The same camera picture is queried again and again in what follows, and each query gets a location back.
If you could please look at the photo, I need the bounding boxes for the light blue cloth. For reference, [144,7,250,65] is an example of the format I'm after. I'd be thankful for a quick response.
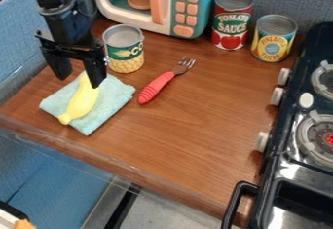
[37,71,137,136]

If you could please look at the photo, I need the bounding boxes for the orange fork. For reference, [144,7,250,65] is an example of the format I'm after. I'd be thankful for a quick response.
[136,57,199,105]

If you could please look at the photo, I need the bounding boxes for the pineapple can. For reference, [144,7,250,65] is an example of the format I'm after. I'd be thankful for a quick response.
[249,14,300,63]

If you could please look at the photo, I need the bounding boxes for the yellow toy banana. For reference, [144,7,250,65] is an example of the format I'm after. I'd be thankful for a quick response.
[56,70,102,126]

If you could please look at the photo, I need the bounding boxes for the tomato sauce can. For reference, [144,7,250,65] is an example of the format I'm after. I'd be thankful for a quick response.
[210,0,255,52]

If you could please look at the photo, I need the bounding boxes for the corn can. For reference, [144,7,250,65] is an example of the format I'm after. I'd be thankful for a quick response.
[101,23,146,75]

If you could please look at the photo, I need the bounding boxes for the toy microwave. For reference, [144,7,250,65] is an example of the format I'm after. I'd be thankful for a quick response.
[91,0,224,40]

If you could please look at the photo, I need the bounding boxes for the toy stove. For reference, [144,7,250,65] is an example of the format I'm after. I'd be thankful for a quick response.
[219,21,333,229]

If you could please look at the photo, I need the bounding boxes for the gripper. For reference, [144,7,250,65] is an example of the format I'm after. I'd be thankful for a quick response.
[33,0,108,89]

